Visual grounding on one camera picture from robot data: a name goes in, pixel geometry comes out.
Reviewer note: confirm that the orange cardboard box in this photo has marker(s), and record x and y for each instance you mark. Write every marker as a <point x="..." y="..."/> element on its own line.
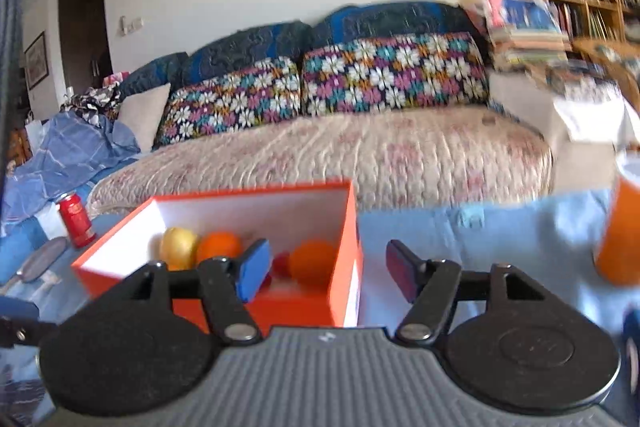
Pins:
<point x="300" y="313"/>

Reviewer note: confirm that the floral cushion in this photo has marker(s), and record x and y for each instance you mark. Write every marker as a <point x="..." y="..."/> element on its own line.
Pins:
<point x="225" y="102"/>
<point x="395" y="74"/>

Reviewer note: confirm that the sofa with quilted cover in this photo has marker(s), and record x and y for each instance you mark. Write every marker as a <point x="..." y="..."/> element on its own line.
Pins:
<point x="350" y="157"/>

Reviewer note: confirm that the large orange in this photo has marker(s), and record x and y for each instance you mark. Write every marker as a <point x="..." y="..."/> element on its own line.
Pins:
<point x="220" y="247"/>
<point x="312" y="263"/>

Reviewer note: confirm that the blue striped blanket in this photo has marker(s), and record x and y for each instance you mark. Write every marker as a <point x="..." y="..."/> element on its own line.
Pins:
<point x="65" y="157"/>

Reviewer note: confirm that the orange canister with white lid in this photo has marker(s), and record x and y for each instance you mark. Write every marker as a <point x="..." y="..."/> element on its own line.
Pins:
<point x="622" y="237"/>

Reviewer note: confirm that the blue patterned back cushion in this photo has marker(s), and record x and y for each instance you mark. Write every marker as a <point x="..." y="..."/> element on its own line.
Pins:
<point x="400" y="19"/>
<point x="150" y="74"/>
<point x="245" y="47"/>

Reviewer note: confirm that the blue printed tablecloth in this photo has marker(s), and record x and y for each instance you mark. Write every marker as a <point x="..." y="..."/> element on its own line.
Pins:
<point x="475" y="247"/>

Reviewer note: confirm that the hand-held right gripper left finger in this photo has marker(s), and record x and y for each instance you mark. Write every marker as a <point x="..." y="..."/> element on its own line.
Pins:
<point x="255" y="271"/>

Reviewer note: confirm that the white wall switch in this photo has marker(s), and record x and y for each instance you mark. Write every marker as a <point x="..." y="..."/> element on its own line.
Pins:
<point x="131" y="25"/>

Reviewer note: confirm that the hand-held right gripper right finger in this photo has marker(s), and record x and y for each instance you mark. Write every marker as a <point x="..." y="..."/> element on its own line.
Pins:
<point x="402" y="273"/>

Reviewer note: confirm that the beige pillow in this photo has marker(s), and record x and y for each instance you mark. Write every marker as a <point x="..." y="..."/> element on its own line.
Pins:
<point x="145" y="117"/>

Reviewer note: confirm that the black and white patterned cloth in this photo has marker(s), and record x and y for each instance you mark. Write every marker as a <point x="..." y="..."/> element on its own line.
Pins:
<point x="92" y="104"/>

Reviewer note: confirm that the stack of books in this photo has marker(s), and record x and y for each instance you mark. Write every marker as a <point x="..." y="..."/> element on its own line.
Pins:
<point x="525" y="34"/>

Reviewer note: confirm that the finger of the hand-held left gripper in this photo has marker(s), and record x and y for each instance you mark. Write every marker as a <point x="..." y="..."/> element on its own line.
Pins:
<point x="22" y="332"/>

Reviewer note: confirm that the white covered side table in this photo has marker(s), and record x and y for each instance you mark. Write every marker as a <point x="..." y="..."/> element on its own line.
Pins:
<point x="560" y="117"/>

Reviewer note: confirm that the small framed picture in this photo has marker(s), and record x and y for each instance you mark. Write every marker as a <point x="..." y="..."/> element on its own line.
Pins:
<point x="36" y="61"/>

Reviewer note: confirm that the red soda can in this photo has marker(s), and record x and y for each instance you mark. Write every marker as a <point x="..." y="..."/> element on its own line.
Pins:
<point x="75" y="221"/>

